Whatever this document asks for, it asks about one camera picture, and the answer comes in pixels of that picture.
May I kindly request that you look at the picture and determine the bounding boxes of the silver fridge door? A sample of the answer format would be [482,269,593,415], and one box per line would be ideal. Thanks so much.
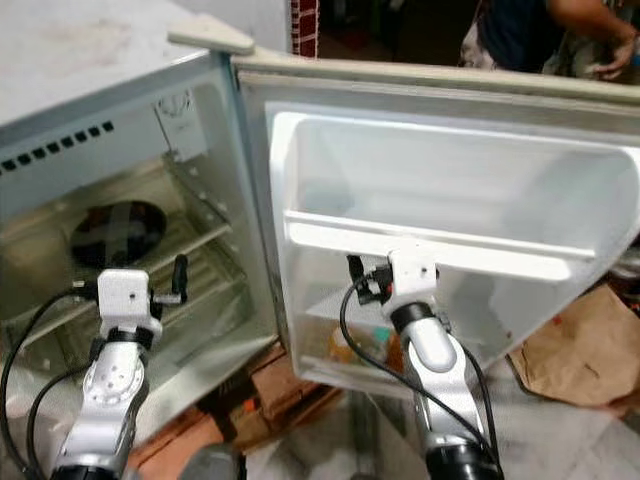
[235,50,640,401]

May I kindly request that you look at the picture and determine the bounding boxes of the black round fridge fan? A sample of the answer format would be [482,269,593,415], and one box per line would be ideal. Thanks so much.
[70,200,161,269]

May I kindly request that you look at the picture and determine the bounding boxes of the silver mini fridge body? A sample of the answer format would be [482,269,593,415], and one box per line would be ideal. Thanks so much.
[0,0,281,421]

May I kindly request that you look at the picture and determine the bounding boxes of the orange juice bottle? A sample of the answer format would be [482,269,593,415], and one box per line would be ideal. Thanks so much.
[327,328,362,367]
[378,330,407,373]

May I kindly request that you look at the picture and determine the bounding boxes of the grey thermostat box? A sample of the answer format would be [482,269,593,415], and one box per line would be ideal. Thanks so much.
[155,90,206,161]

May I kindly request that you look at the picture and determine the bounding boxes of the grey robot leg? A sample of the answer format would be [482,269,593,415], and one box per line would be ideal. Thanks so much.
[185,445,247,480]

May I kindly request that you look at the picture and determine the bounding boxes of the brown paper bag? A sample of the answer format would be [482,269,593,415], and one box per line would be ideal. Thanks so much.
[508,285,640,408]

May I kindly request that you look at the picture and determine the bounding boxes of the beige hinge cover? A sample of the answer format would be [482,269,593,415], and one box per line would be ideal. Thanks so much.
[168,12,256,56]

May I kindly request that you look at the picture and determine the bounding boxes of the person in dark shirt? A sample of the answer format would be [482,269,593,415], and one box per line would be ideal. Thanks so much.
[460,0,640,81]

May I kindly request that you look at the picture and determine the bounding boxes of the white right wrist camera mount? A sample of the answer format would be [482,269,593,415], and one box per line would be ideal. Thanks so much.
[388,245,439,306]

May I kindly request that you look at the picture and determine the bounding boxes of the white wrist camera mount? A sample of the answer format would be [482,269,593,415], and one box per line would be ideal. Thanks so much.
[97,268,151,323]
[388,245,439,306]

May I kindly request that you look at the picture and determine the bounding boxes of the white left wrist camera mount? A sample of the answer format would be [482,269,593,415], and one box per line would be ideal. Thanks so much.
[97,268,151,323]

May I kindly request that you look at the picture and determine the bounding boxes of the wire fridge shelf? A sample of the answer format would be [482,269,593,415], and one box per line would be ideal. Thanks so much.
[15,215,243,371]

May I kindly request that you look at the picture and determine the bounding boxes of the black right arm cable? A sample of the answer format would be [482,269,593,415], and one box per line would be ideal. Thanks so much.
[338,280,496,457]

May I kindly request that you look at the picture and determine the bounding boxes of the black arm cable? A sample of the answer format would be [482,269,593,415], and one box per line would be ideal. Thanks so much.
[25,362,96,479]
[0,285,81,479]
[338,280,496,457]

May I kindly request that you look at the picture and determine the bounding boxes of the white door shelf rail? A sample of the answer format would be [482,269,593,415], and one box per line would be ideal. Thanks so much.
[282,210,601,284]

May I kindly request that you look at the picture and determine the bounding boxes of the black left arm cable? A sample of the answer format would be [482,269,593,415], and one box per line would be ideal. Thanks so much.
[25,362,96,479]
[0,285,81,479]

